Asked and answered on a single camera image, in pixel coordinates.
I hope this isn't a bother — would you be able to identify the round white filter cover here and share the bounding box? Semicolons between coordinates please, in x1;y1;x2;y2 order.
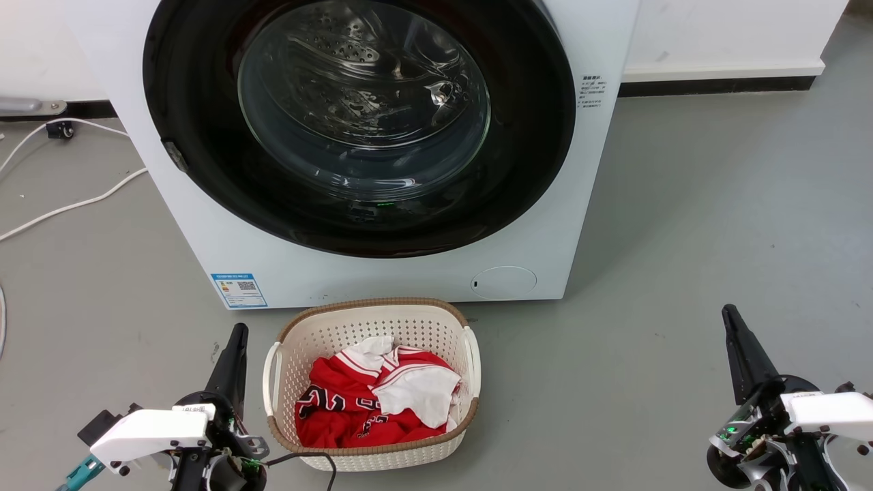
471;266;538;300

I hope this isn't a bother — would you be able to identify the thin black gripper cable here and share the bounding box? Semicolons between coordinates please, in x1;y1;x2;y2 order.
265;452;338;491

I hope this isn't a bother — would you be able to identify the thick white power cable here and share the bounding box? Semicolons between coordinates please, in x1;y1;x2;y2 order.
0;167;149;243

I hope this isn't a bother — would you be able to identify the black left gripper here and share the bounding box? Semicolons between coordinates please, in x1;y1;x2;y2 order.
174;323;270;456

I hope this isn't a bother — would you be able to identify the white front-load washing machine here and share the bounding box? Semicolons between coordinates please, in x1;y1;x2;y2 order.
61;0;642;311

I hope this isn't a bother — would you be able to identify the teal camera cable connector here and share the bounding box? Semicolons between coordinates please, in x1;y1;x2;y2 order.
56;456;106;491

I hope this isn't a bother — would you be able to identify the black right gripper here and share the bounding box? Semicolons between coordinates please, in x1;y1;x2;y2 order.
708;304;826;451

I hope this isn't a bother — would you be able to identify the grey metal floor bracket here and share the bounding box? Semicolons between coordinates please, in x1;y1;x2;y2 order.
0;97;68;117

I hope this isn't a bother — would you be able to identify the red and white jersey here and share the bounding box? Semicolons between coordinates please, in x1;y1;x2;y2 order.
295;336;463;449

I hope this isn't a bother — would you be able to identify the thin white cable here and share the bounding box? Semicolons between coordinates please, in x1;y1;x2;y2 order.
0;117;130;175

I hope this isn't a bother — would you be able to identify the small white warning text sticker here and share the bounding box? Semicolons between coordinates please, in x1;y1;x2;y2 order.
576;74;608;110

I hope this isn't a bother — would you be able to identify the blue energy label sticker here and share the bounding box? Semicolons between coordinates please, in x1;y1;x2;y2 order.
210;273;269;309

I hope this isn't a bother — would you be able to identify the cream perforated laundry basket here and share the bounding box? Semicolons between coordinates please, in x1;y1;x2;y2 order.
263;297;482;473

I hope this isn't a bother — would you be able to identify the black round glass washer door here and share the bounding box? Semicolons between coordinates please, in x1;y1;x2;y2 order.
142;0;577;258

